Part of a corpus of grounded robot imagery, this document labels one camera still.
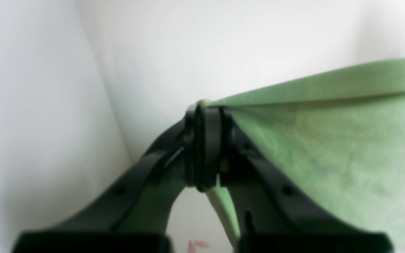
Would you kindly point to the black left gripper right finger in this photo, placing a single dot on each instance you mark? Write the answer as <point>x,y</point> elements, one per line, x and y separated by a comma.
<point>274,215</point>

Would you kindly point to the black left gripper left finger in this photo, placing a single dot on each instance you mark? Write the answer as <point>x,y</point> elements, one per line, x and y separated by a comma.
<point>131,216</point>

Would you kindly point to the green t-shirt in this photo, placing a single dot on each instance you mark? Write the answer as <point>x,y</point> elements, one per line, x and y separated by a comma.
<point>340,136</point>

